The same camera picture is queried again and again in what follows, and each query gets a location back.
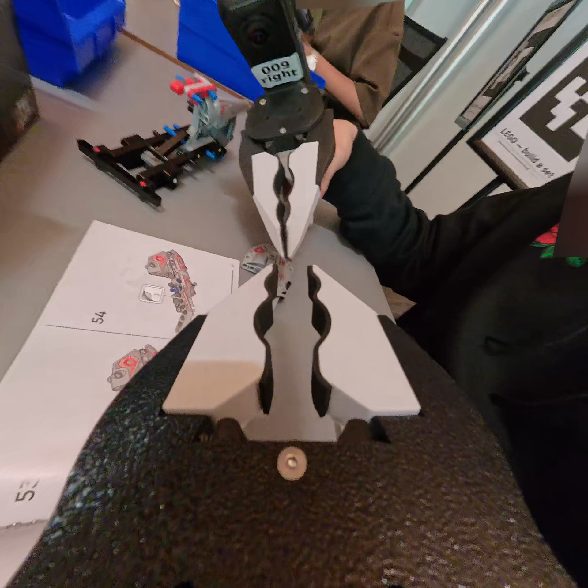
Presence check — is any person's right forearm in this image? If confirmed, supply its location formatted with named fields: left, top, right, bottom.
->
left=323, top=131, right=460, bottom=299

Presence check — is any grey toy panel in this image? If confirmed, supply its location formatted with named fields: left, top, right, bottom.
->
left=241, top=243, right=276, bottom=273

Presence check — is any black poster stand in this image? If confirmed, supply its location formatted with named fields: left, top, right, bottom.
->
left=404, top=177, right=506, bottom=197

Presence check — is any grey desk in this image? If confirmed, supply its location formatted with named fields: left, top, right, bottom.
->
left=0, top=18, right=416, bottom=382

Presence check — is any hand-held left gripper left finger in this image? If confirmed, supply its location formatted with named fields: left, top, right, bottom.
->
left=163, top=264, right=279, bottom=416

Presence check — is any dark box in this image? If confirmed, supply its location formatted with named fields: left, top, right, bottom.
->
left=0, top=0, right=40, bottom=157

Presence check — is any black toy vehicle chassis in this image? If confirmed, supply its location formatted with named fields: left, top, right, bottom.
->
left=77, top=73, right=252, bottom=207

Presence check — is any black office chair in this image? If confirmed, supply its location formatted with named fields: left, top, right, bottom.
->
left=390, top=16, right=448, bottom=99

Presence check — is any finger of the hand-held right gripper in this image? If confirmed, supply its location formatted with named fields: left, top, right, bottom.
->
left=252, top=153, right=290, bottom=260
left=282, top=141, right=321, bottom=260

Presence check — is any framed marker poster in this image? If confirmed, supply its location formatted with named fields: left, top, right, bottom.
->
left=466, top=43, right=588, bottom=190

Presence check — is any blue plastic bin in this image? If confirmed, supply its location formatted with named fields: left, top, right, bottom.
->
left=177, top=0, right=328, bottom=103
left=13, top=0, right=127, bottom=88

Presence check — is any grey toy beam assembly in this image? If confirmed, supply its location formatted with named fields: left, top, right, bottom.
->
left=272, top=256, right=295, bottom=300

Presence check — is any person's right hand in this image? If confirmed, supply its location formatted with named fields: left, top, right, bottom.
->
left=320, top=119, right=359, bottom=197

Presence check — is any open instruction booklet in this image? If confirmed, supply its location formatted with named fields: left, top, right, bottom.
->
left=0, top=220, right=240, bottom=529

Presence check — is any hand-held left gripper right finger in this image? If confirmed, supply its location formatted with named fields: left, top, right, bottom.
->
left=306, top=264, right=422, bottom=425

